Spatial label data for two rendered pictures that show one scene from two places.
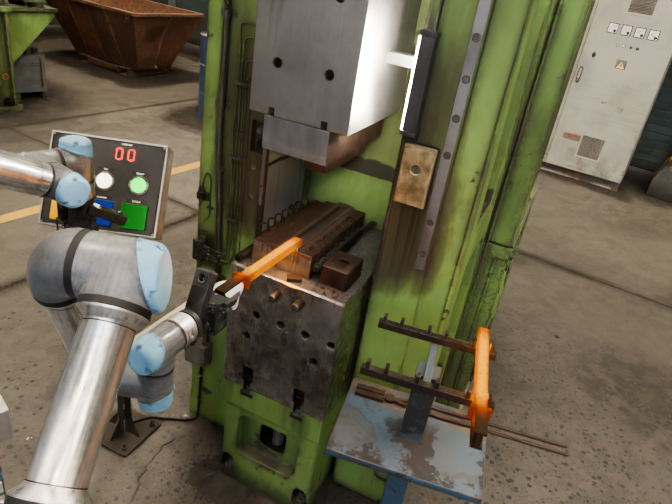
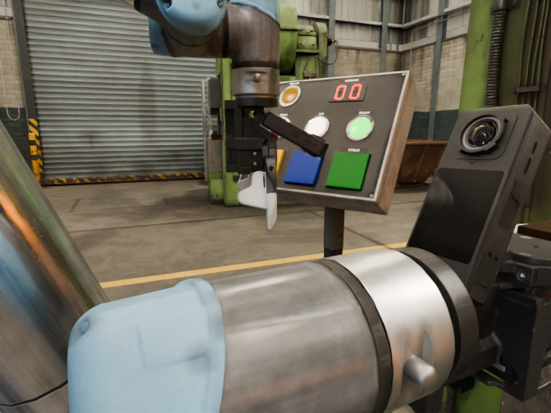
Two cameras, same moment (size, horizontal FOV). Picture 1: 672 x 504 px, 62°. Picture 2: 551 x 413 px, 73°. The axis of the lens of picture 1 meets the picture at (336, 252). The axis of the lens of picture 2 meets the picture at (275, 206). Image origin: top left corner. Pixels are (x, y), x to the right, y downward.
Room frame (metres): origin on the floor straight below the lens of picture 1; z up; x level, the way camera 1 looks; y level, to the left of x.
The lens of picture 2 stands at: (0.84, 0.23, 1.09)
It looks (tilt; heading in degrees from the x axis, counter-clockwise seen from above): 12 degrees down; 41
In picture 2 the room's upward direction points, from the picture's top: straight up
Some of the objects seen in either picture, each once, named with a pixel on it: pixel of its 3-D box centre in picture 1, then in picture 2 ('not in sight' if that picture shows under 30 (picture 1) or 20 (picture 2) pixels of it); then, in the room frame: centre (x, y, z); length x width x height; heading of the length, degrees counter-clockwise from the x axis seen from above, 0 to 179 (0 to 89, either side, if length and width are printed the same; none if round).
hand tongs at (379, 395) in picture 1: (458, 418); not in sight; (1.22, -0.42, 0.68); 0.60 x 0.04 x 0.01; 80
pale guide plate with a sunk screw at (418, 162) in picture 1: (415, 175); not in sight; (1.49, -0.18, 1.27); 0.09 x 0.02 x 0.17; 69
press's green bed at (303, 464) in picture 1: (302, 403); not in sight; (1.67, 0.03, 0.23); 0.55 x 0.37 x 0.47; 159
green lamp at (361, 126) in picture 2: (138, 185); (360, 127); (1.53, 0.61, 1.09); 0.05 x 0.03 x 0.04; 69
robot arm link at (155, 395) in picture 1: (148, 383); not in sight; (0.93, 0.36, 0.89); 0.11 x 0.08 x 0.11; 89
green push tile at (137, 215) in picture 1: (134, 217); (348, 171); (1.48, 0.61, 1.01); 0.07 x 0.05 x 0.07; 94
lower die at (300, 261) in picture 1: (312, 232); not in sight; (1.68, 0.09, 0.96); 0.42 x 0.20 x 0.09; 159
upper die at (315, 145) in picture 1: (327, 126); not in sight; (1.68, 0.09, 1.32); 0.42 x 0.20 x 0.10; 159
